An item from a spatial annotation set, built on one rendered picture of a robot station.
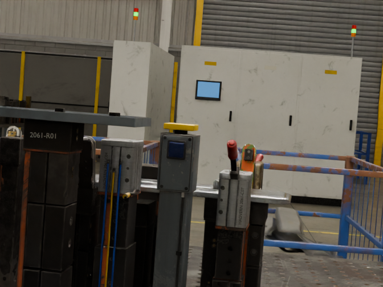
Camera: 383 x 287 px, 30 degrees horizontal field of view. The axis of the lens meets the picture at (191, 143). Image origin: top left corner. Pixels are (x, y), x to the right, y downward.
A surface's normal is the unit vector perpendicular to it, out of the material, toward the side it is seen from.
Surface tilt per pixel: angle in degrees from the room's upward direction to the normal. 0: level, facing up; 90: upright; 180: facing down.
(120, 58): 90
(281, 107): 90
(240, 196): 90
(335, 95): 90
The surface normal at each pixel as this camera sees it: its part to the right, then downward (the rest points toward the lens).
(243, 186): -0.16, 0.04
